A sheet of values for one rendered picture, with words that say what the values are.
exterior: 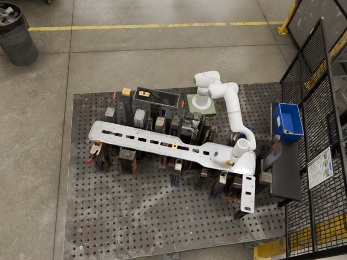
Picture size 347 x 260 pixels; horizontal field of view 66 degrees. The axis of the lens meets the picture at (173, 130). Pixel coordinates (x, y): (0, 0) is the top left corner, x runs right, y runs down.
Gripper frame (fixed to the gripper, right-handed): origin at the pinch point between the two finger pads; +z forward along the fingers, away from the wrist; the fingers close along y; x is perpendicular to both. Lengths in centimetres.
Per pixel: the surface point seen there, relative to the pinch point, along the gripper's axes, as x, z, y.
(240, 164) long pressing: 8.4, 3.1, -1.1
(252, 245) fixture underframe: 52, 101, 39
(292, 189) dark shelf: 48.1, 0.0, 12.1
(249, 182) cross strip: 15.7, 3.0, 13.1
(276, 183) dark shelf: 35.9, 0.0, 10.6
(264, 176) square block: 25.2, -2.8, 8.1
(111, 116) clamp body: -103, -2, -17
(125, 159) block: -82, 1, 16
